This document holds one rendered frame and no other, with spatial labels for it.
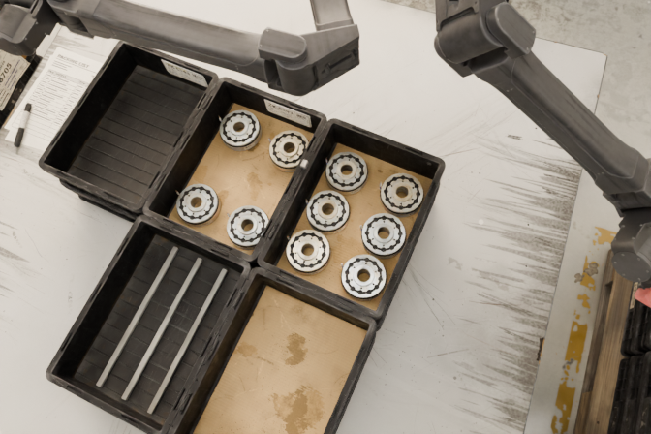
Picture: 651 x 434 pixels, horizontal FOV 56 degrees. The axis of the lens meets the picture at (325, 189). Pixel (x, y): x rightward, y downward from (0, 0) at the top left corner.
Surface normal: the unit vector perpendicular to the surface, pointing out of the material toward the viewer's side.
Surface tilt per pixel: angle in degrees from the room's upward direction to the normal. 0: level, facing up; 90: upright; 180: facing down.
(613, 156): 36
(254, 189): 0
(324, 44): 0
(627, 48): 0
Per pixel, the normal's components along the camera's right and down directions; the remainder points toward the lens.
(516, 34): 0.53, -0.11
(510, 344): -0.07, -0.36
